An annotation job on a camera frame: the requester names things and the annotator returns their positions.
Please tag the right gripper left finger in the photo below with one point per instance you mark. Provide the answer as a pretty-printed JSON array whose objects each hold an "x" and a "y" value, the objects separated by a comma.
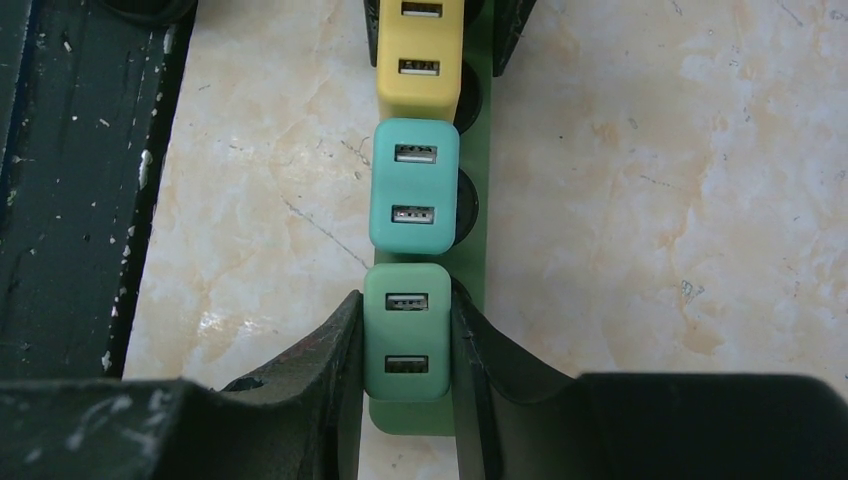
[{"x": 298, "y": 416}]

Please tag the yellow plug on green strip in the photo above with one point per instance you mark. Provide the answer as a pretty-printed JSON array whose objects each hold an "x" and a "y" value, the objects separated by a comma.
[{"x": 419, "y": 58}]

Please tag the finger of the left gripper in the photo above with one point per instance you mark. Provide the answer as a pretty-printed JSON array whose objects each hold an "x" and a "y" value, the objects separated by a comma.
[
  {"x": 509, "y": 20},
  {"x": 371, "y": 15}
]

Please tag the light green plug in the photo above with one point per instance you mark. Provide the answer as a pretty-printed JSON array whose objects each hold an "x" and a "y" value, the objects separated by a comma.
[{"x": 406, "y": 308}]

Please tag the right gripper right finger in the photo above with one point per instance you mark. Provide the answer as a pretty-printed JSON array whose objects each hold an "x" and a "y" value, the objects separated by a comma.
[{"x": 516, "y": 417}]

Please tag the green power strip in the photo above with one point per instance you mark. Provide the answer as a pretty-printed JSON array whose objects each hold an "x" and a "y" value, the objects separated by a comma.
[{"x": 465, "y": 261}]

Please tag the teal plug on green strip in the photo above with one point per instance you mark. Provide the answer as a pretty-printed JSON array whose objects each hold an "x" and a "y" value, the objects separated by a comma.
[{"x": 414, "y": 186}]

